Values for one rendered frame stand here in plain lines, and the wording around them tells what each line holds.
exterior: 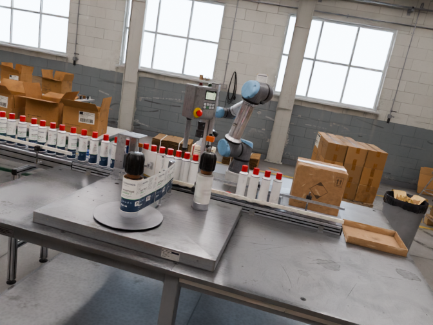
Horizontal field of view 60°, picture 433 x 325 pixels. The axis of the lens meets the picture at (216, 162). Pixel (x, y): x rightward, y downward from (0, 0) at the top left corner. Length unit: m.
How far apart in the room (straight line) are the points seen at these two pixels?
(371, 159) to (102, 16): 5.85
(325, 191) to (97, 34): 6.82
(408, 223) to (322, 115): 3.76
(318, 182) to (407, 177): 5.93
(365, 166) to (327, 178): 3.26
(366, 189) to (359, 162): 0.41
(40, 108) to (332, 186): 2.81
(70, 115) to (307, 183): 2.34
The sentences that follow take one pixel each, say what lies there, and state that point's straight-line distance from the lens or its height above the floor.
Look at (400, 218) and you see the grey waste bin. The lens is 4.37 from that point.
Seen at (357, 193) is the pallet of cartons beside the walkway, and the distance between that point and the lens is 5.65.
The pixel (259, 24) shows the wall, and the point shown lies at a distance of 7.64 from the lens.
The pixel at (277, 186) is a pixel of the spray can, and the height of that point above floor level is 1.02.
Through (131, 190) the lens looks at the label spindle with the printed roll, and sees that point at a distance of 1.64.
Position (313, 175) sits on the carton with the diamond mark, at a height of 1.07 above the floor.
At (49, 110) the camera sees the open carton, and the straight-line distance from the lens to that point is 3.94.
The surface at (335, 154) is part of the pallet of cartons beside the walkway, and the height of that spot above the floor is 0.74.
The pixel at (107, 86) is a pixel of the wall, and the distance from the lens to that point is 8.33.
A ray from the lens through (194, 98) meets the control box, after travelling 2.14.
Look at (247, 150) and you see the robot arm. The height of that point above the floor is 1.09.
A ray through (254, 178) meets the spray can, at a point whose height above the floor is 1.03.
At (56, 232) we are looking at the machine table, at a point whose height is 0.83.
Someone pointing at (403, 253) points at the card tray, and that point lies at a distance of 2.17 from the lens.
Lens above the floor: 1.57
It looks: 14 degrees down
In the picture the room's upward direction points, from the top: 10 degrees clockwise
